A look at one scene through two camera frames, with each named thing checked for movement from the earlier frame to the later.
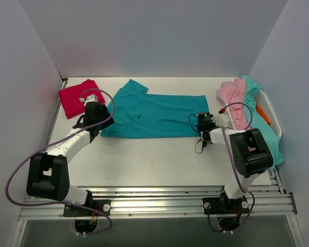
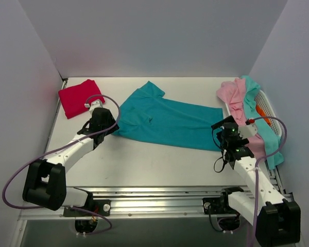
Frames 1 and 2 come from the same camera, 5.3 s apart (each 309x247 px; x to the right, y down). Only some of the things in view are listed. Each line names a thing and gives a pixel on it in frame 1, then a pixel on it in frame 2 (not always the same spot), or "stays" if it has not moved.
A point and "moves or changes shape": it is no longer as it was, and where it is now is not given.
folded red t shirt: x=70 y=97 stays
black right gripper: x=201 y=127 to x=222 y=123
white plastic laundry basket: x=262 y=99 stays
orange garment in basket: x=262 y=112 stays
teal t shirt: x=139 y=114 moves or changes shape
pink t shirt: x=232 y=92 stays
